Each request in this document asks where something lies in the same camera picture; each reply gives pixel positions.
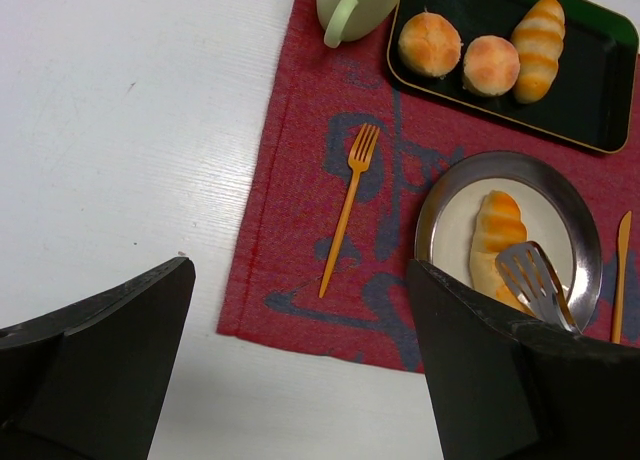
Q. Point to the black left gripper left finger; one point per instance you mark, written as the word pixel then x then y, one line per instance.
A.
pixel 88 381

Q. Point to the large striped croissant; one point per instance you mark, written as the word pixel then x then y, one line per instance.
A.
pixel 498 226

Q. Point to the black and green tray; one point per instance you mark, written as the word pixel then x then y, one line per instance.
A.
pixel 590 101

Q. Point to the round bun right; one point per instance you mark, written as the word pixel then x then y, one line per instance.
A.
pixel 491 66

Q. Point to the light green mug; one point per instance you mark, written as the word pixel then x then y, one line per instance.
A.
pixel 351 20

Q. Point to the orange plastic fork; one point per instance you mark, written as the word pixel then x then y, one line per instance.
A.
pixel 359 160

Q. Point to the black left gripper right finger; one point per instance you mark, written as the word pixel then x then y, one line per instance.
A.
pixel 504 385

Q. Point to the round bun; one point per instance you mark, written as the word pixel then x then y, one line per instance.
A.
pixel 429 45
pixel 491 66

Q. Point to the steel tongs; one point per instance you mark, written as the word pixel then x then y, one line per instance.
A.
pixel 530 276

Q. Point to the small striped bread roll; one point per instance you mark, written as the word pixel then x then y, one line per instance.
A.
pixel 539 41

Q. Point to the red patterned placemat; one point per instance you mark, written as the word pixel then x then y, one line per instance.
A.
pixel 320 100

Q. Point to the orange plastic knife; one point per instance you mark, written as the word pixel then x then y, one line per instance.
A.
pixel 623 238

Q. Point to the silver rimmed white plate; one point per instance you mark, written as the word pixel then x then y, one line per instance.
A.
pixel 553 211

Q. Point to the round bun left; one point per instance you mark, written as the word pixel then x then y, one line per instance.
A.
pixel 429 45

